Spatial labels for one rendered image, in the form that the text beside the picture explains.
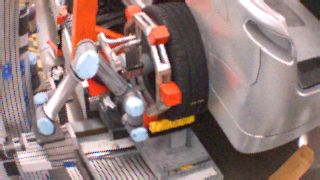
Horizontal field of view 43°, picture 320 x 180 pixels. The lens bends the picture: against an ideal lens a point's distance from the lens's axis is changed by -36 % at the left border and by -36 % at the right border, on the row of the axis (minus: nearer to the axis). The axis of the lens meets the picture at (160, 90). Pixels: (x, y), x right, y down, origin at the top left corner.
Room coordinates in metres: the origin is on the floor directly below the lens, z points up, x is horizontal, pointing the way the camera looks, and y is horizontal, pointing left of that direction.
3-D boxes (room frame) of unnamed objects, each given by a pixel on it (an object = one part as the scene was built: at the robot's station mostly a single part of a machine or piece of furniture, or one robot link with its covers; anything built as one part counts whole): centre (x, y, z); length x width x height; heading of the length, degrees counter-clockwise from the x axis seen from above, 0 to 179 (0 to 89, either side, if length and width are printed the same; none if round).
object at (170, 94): (2.45, -0.04, 0.85); 0.09 x 0.08 x 0.07; 21
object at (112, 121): (3.07, 0.17, 0.26); 0.42 x 0.18 x 0.35; 111
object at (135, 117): (2.20, 0.11, 0.95); 0.11 x 0.08 x 0.11; 16
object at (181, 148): (2.81, -0.08, 0.32); 0.40 x 0.30 x 0.28; 21
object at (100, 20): (4.31, 0.48, 0.39); 0.66 x 0.66 x 0.24
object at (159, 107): (2.74, 0.07, 0.85); 0.54 x 0.07 x 0.54; 21
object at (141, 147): (2.83, -0.07, 0.13); 0.50 x 0.36 x 0.10; 21
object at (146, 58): (2.72, 0.14, 0.85); 0.21 x 0.14 x 0.14; 111
